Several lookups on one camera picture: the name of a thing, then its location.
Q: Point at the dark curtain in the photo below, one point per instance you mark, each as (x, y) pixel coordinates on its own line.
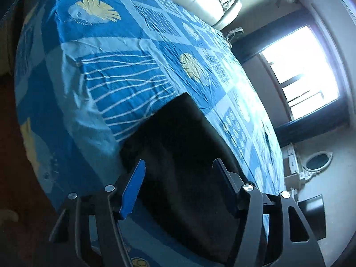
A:
(272, 33)
(311, 128)

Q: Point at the small white fan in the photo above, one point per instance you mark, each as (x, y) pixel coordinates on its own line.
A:
(234, 34)

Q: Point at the bright window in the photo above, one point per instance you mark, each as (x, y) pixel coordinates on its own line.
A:
(303, 69)

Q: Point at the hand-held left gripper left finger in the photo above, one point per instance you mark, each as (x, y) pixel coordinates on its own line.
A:
(134, 187)

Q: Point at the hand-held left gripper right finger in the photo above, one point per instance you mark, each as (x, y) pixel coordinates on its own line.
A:
(224, 177)

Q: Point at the black flat television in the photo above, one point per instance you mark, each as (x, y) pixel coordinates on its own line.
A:
(314, 214)

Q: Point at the white oval vanity mirror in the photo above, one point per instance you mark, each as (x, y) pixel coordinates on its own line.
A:
(317, 162)

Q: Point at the blue printed bed sheet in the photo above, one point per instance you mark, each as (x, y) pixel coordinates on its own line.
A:
(116, 61)

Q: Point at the black pants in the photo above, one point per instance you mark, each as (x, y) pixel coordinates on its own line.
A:
(183, 155)

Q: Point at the white dressing table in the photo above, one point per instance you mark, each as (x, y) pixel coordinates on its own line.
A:
(292, 169)

